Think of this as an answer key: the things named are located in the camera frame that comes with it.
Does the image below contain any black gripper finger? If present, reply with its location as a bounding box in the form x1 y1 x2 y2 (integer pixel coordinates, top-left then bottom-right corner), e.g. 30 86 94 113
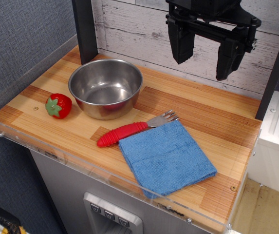
216 39 245 81
167 16 195 64

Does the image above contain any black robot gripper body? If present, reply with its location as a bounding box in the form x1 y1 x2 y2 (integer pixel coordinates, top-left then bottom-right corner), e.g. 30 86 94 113
166 0 261 53

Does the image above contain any blue cloth napkin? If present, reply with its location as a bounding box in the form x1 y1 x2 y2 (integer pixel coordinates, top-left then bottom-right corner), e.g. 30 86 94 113
119 120 217 199

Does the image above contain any stainless steel bowl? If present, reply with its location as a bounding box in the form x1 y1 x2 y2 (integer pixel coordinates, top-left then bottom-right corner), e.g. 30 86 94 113
68 58 143 120

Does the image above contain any white ribbed appliance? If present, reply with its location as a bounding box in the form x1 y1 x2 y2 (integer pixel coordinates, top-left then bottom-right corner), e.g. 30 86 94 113
247 91 279 192

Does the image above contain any red plastic strawberry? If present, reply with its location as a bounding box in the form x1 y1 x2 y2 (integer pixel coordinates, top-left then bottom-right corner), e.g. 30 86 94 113
45 93 72 119

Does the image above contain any clear acrylic table guard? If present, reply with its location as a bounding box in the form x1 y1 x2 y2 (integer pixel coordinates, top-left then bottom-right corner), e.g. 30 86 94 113
0 29 264 234

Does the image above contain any grey cabinet with dispenser panel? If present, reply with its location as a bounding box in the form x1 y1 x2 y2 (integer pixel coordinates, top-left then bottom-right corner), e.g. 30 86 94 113
31 151 205 234

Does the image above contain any black yellow object corner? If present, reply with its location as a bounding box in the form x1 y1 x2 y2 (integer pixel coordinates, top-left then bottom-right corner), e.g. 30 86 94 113
0 203 30 234

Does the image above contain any black right vertical post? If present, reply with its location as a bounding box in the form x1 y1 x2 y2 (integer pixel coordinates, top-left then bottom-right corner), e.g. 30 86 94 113
255 0 279 121

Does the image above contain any black vertical post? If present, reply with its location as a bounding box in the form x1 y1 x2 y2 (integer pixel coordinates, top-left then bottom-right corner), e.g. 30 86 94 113
255 0 279 121
72 0 98 64

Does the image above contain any black left vertical post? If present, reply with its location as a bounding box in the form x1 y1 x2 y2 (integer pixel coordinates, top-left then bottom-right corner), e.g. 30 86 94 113
72 0 98 64

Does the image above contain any red handled metal fork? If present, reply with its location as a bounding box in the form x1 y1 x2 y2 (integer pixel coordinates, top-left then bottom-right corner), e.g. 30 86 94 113
97 110 179 147

